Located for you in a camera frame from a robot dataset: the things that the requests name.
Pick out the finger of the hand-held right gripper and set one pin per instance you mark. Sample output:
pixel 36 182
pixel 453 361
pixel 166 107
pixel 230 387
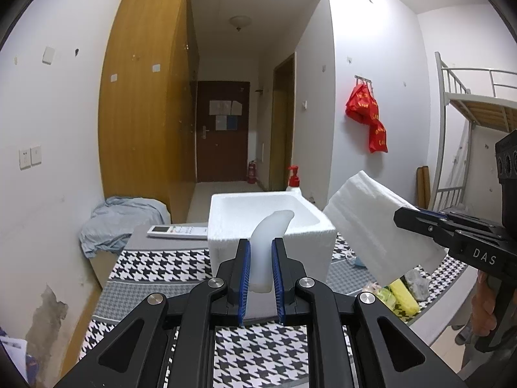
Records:
pixel 464 223
pixel 416 224

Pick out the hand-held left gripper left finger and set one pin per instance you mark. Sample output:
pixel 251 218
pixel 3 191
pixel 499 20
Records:
pixel 243 279

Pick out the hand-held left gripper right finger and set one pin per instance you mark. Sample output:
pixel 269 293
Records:
pixel 278 279

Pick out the white foam lid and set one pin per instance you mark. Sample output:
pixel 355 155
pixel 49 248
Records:
pixel 363 226

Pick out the white foam box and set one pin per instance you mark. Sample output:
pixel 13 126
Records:
pixel 226 226

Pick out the blue face mask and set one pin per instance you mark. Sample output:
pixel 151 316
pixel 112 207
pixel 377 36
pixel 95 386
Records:
pixel 358 262

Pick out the person's right hand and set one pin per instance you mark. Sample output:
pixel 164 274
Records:
pixel 482 303

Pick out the yellow sponge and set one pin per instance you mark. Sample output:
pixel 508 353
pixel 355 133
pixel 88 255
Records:
pixel 404 297

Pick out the printed snack packet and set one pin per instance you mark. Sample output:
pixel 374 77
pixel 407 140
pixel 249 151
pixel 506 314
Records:
pixel 379 295

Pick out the white remote control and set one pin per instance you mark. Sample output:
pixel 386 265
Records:
pixel 177 231

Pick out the houndstooth bed sheet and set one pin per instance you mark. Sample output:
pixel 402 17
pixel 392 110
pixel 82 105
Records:
pixel 161 266

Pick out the red plastic bag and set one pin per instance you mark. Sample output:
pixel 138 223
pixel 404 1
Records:
pixel 379 137
pixel 361 105

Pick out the white bottle with red pump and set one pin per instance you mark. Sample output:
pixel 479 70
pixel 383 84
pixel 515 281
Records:
pixel 293 180

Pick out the red fire extinguisher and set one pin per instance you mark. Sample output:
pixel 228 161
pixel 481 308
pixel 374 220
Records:
pixel 252 173

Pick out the dark brown door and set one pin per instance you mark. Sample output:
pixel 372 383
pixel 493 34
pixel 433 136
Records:
pixel 222 149

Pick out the blue-grey crumpled cloth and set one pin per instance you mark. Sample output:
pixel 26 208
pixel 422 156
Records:
pixel 117 222

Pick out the white and blue door notice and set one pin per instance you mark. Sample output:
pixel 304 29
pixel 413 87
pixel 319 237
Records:
pixel 226 123

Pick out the wooden wardrobe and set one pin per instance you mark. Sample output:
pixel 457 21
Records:
pixel 141 109

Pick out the white paper sheet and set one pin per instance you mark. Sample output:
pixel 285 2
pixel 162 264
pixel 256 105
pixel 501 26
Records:
pixel 14 349

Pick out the round ceiling lamp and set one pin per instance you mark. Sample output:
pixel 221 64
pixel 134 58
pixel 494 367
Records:
pixel 240 21

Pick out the metal bunk bed frame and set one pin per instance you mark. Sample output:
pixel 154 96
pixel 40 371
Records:
pixel 480 107

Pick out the wooden side door frame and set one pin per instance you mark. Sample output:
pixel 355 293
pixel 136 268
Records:
pixel 278 129

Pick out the metal wall hook rack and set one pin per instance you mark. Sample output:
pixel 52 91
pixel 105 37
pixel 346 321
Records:
pixel 362 78

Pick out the white wall socket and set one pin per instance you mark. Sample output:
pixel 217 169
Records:
pixel 36 155
pixel 24 158

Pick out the white wall plate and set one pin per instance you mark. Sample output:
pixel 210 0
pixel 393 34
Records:
pixel 48 55

